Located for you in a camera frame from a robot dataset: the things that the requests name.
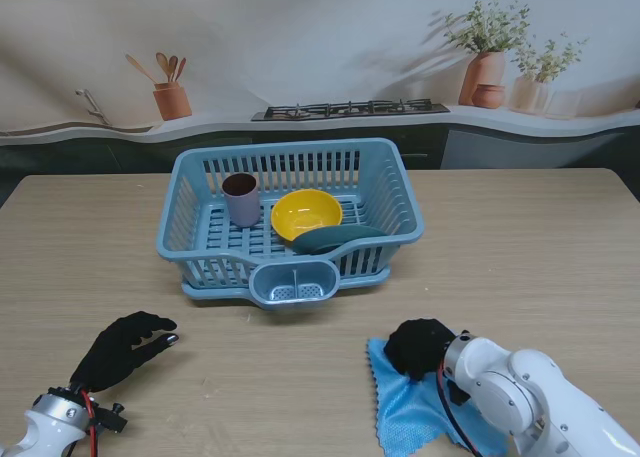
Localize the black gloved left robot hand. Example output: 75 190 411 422
68 310 180 394

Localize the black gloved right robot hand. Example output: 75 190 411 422
382 318 457 382

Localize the blue microfibre cloth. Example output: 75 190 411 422
365 337 509 457

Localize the teal plate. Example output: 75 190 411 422
291 225 389 257

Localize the yellow bowl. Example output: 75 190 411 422
270 188 344 245

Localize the lilac plastic cup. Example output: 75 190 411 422
221 173 262 228

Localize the light blue dish rack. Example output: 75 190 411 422
179 266 390 304

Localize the blue plastic dish rack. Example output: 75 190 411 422
156 137 425 312

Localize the blue cutlery holder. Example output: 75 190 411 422
249 259 340 312

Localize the printed kitchen backdrop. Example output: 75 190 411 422
0 0 640 177

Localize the red and black left arm cable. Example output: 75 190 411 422
80 390 99 457

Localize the red and black arm cable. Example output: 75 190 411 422
437 361 486 457
80 390 99 457

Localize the red and black right arm cable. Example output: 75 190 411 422
437 361 486 457

